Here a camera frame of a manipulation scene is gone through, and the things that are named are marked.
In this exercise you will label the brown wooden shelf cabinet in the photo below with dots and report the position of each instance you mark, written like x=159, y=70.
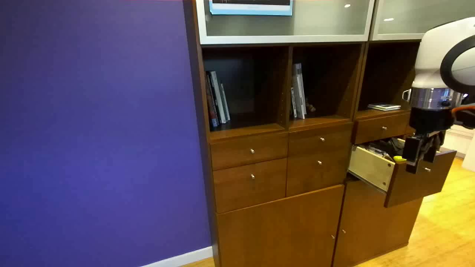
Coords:
x=364, y=74
x=282, y=123

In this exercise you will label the brown wooden cabinet door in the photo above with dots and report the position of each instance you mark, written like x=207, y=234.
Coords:
x=276, y=231
x=366, y=227

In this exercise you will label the thin grey upright book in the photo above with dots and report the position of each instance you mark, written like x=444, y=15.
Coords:
x=226, y=102

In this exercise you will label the blue framed picture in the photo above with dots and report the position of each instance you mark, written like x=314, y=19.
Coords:
x=247, y=9

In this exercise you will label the dark upright book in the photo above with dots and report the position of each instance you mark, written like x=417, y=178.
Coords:
x=211, y=108

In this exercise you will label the flat lying white book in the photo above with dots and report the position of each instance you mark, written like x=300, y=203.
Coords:
x=383, y=105

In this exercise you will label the grey book with blue cover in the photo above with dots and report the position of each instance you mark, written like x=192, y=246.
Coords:
x=300, y=89

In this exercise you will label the small yellow object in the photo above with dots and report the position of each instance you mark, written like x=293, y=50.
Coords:
x=398, y=159

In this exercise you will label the frosted glass cabinet door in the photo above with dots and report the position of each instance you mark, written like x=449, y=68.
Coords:
x=321, y=19
x=410, y=16

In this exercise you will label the brown wooden drawer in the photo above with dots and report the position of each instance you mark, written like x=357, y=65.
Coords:
x=309, y=142
x=306, y=173
x=238, y=150
x=242, y=187
x=416, y=187
x=373, y=129

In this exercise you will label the white baseboard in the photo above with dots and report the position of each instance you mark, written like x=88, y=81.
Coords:
x=183, y=258

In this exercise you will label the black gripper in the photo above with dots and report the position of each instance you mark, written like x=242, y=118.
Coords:
x=431, y=120

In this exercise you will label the thin pale upright book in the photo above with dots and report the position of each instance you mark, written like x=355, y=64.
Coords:
x=293, y=104

